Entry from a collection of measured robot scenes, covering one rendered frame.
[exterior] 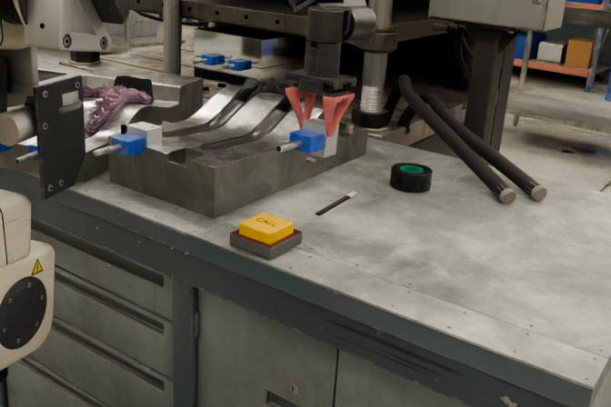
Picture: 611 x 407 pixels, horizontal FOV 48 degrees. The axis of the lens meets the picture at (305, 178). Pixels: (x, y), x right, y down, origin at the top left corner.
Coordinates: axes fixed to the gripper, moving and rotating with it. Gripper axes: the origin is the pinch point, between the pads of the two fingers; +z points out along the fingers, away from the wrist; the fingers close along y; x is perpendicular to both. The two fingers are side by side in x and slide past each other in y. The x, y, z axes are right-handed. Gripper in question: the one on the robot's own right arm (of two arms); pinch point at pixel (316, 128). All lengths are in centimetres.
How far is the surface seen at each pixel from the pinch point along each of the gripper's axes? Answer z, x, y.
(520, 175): 10.8, -36.7, -24.0
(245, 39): -2, -65, 71
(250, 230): 12.2, 18.9, -1.9
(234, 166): 7.0, 9.3, 10.0
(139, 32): 56, -357, 445
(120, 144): 5.7, 17.6, 28.6
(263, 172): 9.8, 1.2, 10.0
